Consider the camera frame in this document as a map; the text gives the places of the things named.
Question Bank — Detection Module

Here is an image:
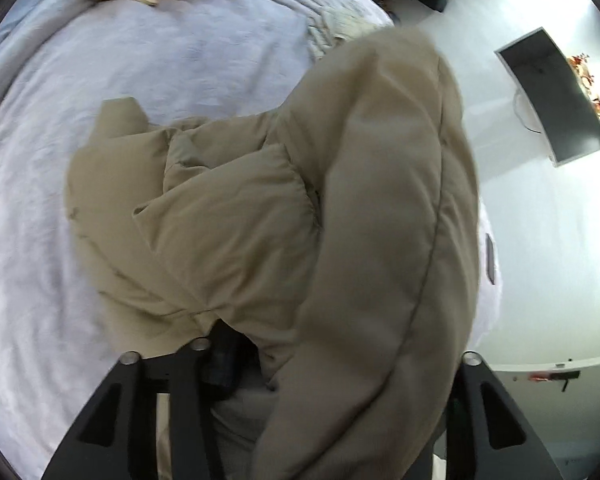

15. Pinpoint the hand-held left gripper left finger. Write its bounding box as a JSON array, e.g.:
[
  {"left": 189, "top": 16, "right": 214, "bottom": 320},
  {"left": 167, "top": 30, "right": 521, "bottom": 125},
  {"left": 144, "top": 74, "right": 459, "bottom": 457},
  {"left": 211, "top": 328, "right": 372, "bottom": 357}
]
[{"left": 42, "top": 322, "right": 251, "bottom": 480}]

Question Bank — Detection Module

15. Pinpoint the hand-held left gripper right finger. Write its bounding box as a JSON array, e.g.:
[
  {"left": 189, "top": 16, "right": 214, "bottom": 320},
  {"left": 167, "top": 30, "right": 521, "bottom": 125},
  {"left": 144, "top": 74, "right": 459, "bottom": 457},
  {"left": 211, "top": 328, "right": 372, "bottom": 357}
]
[{"left": 432, "top": 352, "right": 563, "bottom": 480}]

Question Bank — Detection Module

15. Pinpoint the beige puffer jacket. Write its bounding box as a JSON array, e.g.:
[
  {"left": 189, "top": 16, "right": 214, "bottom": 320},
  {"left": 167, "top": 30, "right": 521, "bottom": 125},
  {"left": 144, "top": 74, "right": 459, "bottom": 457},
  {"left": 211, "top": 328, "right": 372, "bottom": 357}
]
[{"left": 65, "top": 25, "right": 483, "bottom": 480}]

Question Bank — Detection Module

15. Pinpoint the red and black tool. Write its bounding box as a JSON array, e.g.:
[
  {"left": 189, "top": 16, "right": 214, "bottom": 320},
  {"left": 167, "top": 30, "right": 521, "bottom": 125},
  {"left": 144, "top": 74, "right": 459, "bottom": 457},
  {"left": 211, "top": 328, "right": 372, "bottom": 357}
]
[{"left": 527, "top": 370, "right": 581, "bottom": 392}]

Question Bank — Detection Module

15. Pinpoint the dark phone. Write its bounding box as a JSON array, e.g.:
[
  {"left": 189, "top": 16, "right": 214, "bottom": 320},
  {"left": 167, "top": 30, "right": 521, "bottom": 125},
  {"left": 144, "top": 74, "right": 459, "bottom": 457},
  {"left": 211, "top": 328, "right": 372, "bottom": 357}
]
[{"left": 485, "top": 234, "right": 497, "bottom": 283}]

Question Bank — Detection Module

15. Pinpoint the lavender bed blanket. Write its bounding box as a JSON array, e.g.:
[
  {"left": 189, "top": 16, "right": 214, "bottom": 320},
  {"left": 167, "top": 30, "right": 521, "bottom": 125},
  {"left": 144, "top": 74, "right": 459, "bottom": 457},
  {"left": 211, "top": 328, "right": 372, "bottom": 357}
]
[{"left": 0, "top": 0, "right": 503, "bottom": 480}]

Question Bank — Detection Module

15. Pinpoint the curved grey monitor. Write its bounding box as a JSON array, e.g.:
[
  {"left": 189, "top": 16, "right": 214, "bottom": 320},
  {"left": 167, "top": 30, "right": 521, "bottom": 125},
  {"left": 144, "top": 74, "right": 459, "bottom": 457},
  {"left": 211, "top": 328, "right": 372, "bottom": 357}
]
[{"left": 495, "top": 27, "right": 600, "bottom": 168}]

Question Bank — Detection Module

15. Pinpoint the flower decoration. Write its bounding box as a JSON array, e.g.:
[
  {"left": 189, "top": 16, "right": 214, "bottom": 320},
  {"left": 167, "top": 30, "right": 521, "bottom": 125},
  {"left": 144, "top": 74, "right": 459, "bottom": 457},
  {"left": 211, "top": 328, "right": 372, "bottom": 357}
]
[{"left": 567, "top": 52, "right": 600, "bottom": 121}]

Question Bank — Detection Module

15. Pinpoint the folded cream quilted garment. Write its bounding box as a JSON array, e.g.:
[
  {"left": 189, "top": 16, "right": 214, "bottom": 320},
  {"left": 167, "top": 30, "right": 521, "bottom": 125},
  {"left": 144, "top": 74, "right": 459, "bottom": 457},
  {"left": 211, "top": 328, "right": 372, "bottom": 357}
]
[{"left": 307, "top": 7, "right": 381, "bottom": 61}]

